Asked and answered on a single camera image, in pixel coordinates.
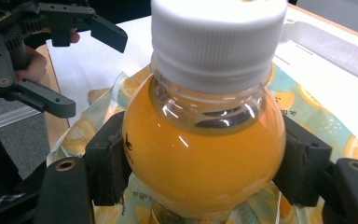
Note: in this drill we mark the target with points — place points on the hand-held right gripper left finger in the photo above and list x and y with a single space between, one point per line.
105 161

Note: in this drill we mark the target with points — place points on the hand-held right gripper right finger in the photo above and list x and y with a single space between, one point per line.
304 161

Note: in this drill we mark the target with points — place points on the orange juice bottle white cap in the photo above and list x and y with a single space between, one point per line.
205 149

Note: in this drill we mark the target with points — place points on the white plastic tray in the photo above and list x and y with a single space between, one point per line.
323 43

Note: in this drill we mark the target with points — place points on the aluminium floor rail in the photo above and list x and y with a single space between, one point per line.
15 116

